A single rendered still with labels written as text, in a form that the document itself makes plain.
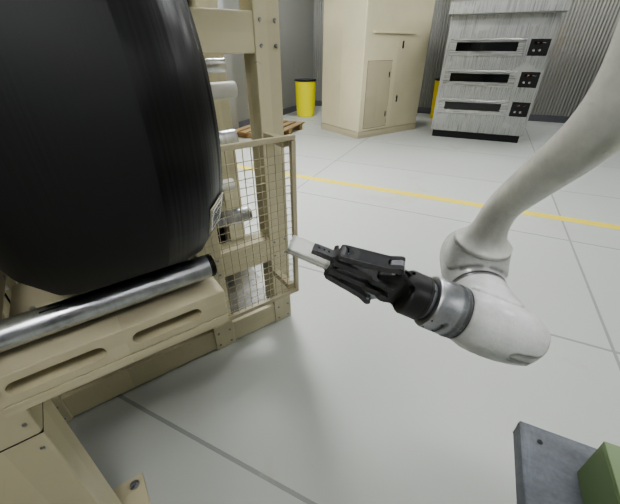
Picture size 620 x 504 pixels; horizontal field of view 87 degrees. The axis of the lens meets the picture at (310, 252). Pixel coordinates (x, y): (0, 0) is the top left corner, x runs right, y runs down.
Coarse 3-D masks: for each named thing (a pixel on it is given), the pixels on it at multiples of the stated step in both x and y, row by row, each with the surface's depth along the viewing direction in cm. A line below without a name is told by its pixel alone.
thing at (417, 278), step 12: (384, 276) 51; (396, 276) 50; (408, 276) 51; (420, 276) 51; (396, 288) 51; (408, 288) 51; (420, 288) 50; (432, 288) 50; (384, 300) 55; (396, 300) 54; (408, 300) 50; (420, 300) 50; (432, 300) 50; (408, 312) 51; (420, 312) 51
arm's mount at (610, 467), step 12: (612, 444) 50; (600, 456) 50; (612, 456) 48; (588, 468) 52; (600, 468) 49; (612, 468) 47; (588, 480) 52; (600, 480) 49; (612, 480) 46; (588, 492) 51; (600, 492) 48; (612, 492) 46
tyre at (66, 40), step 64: (0, 0) 27; (64, 0) 30; (128, 0) 32; (0, 64) 28; (64, 64) 30; (128, 64) 33; (192, 64) 37; (0, 128) 29; (64, 128) 31; (128, 128) 34; (192, 128) 38; (0, 192) 31; (64, 192) 33; (128, 192) 37; (192, 192) 42; (0, 256) 37; (64, 256) 38; (128, 256) 44
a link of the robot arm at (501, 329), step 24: (480, 288) 54; (504, 288) 55; (480, 312) 50; (504, 312) 50; (528, 312) 52; (456, 336) 51; (480, 336) 50; (504, 336) 50; (528, 336) 50; (504, 360) 52; (528, 360) 52
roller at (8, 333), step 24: (192, 264) 60; (120, 288) 54; (144, 288) 56; (168, 288) 58; (24, 312) 49; (48, 312) 49; (72, 312) 50; (96, 312) 52; (0, 336) 46; (24, 336) 48
